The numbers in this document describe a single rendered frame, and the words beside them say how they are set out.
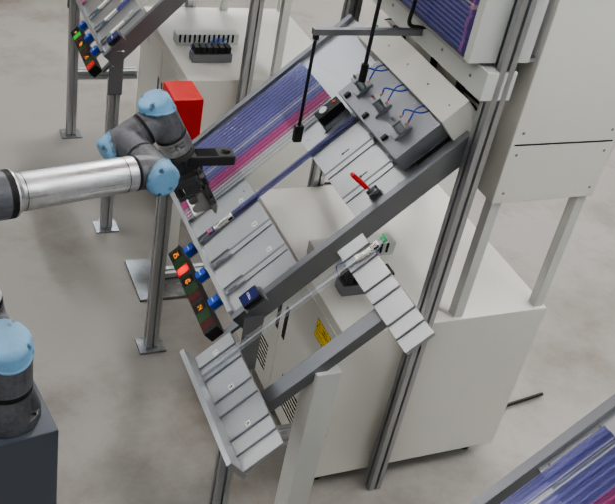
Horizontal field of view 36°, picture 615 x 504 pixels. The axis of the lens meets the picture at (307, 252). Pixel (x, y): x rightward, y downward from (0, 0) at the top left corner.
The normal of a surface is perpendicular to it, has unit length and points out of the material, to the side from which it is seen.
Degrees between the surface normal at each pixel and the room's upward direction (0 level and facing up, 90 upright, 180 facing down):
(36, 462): 90
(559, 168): 90
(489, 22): 90
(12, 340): 8
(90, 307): 0
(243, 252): 43
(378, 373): 90
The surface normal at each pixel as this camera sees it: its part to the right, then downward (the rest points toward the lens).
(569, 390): 0.17, -0.80
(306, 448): 0.37, 0.59
